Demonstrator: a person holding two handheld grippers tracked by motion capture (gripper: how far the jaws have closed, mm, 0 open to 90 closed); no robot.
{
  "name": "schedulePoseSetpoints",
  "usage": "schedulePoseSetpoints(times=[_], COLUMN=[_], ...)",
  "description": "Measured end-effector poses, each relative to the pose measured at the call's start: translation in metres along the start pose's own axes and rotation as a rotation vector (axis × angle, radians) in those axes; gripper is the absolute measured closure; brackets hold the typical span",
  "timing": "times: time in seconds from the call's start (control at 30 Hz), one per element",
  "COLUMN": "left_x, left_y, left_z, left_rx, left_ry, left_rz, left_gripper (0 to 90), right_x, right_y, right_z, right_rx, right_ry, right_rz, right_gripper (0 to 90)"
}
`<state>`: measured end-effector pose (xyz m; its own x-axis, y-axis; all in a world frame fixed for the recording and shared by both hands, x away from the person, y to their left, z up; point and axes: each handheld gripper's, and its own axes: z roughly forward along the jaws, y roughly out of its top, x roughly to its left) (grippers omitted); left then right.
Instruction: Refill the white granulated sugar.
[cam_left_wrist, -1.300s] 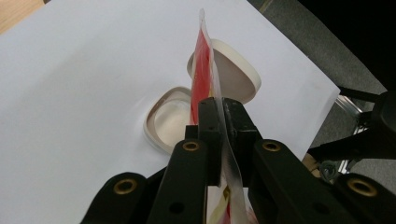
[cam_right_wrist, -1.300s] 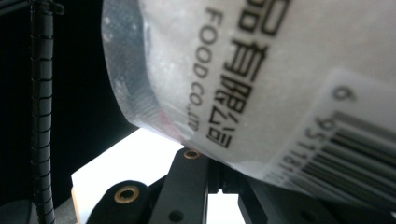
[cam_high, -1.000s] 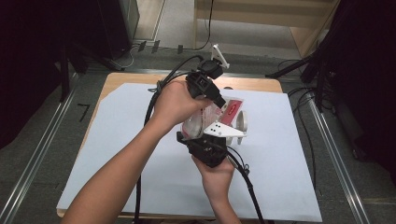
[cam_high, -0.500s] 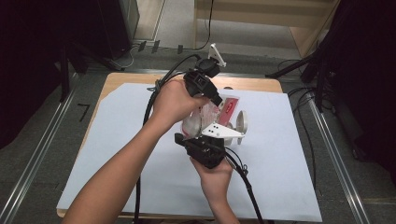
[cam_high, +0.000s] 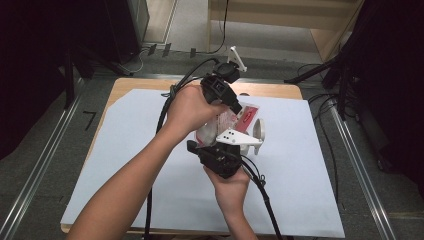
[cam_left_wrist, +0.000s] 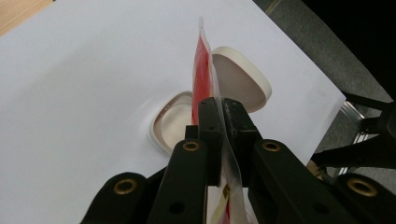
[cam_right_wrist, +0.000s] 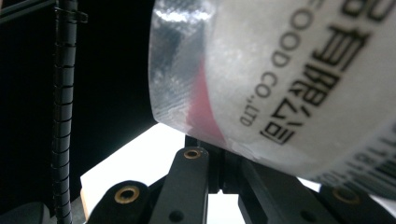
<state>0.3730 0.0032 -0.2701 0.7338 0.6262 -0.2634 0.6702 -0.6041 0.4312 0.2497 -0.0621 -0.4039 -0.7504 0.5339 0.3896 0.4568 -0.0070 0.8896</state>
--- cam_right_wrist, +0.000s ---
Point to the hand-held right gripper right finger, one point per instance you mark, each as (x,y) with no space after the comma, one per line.
(233,174)

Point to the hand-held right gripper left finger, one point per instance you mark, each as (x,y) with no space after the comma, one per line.
(215,169)

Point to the red-labelled white powder bag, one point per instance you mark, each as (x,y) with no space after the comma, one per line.
(264,77)

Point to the white table sheet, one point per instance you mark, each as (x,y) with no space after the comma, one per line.
(140,155)

